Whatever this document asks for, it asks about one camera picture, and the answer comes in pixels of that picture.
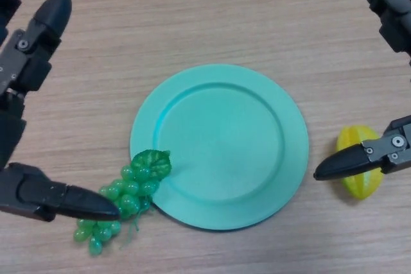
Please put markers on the green plastic grape bunch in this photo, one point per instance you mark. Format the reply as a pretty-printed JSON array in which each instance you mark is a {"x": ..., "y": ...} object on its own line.
[{"x": 128, "y": 190}]

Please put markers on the round green plate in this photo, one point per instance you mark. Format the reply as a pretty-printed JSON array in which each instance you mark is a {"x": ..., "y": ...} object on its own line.
[{"x": 221, "y": 149}]

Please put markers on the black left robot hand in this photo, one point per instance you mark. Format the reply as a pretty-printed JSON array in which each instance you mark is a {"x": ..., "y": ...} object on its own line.
[{"x": 32, "y": 190}]

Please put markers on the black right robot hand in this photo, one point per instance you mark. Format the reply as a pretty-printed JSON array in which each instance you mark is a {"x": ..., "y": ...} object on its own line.
[{"x": 343, "y": 166}]

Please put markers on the yellow starfruit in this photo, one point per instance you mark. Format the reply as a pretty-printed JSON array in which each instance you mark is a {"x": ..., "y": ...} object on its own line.
[{"x": 363, "y": 185}]

